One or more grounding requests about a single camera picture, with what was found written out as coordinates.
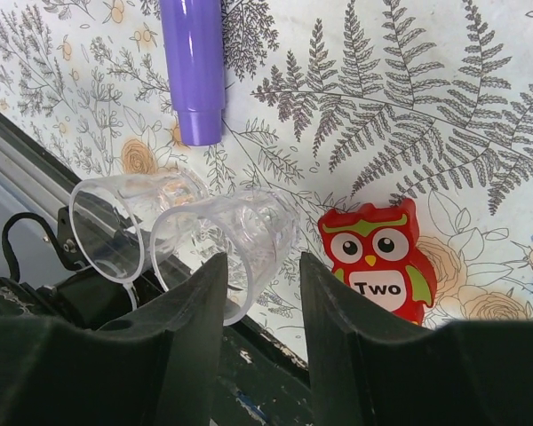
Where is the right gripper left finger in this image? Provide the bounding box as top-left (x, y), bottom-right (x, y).
top-left (0, 253), bottom-right (228, 425)

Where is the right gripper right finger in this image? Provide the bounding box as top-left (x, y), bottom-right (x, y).
top-left (299, 253), bottom-right (533, 425)

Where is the clear plastic cup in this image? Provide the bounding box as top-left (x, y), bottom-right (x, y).
top-left (68, 169), bottom-right (210, 285)
top-left (149, 187), bottom-right (300, 326)

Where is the red owl toy block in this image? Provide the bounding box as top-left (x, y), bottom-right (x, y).
top-left (318, 198), bottom-right (438, 326)

